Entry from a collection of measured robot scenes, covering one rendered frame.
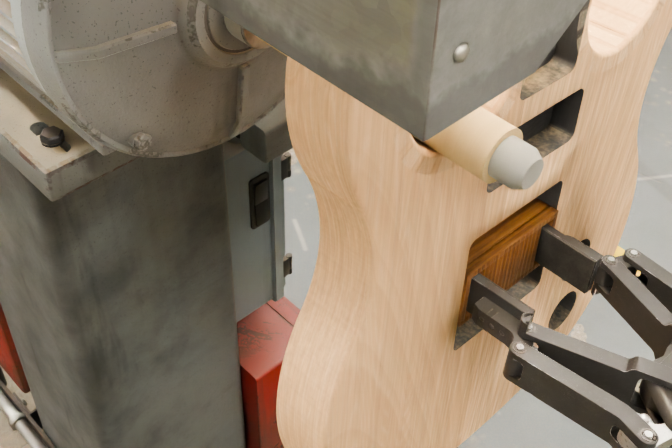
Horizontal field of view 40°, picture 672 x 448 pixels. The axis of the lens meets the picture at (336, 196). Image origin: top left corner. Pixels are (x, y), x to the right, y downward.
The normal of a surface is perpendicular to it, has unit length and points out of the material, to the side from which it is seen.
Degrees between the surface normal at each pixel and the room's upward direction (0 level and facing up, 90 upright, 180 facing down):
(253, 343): 0
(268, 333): 0
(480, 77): 90
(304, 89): 82
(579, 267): 86
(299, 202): 0
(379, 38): 90
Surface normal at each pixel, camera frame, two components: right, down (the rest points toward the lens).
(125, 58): 0.58, 0.57
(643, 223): 0.03, -0.74
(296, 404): -0.71, 0.31
